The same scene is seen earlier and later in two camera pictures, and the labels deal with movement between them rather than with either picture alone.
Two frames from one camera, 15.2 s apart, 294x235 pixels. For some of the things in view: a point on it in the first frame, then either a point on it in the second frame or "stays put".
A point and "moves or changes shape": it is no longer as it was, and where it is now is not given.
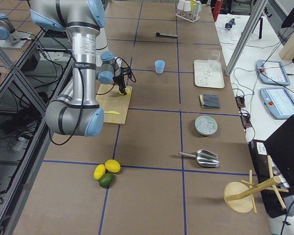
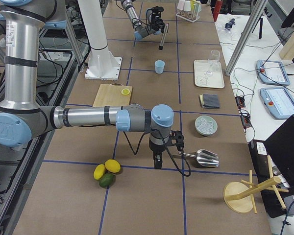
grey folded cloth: x=209 y=101 stays put
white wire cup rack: x=192 y=15 stays put
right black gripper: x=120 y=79 → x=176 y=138
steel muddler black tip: x=165 y=35 moves or changes shape
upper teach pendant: x=272 y=72 stays put
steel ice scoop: x=204 y=157 stays put
